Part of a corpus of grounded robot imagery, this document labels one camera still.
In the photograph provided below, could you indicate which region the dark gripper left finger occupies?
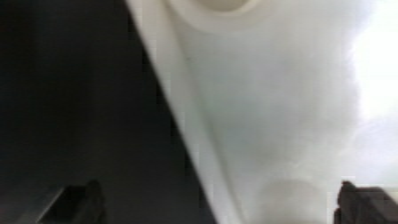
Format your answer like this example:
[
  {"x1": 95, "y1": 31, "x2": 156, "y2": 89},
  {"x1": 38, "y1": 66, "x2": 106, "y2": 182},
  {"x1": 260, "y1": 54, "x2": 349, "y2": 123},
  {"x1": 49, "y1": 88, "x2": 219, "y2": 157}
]
[{"x1": 36, "y1": 180, "x2": 106, "y2": 224}]

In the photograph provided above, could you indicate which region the white square tabletop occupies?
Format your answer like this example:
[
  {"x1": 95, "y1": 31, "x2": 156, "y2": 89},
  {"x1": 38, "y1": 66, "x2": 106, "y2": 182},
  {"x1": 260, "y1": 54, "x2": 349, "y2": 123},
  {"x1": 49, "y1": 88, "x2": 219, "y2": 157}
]
[{"x1": 125, "y1": 0, "x2": 398, "y2": 224}]

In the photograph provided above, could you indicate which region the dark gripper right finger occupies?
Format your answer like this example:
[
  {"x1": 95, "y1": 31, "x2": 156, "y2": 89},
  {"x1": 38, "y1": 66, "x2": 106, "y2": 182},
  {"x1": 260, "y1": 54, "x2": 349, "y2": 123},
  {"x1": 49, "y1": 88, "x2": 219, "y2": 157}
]
[{"x1": 333, "y1": 181, "x2": 398, "y2": 224}]

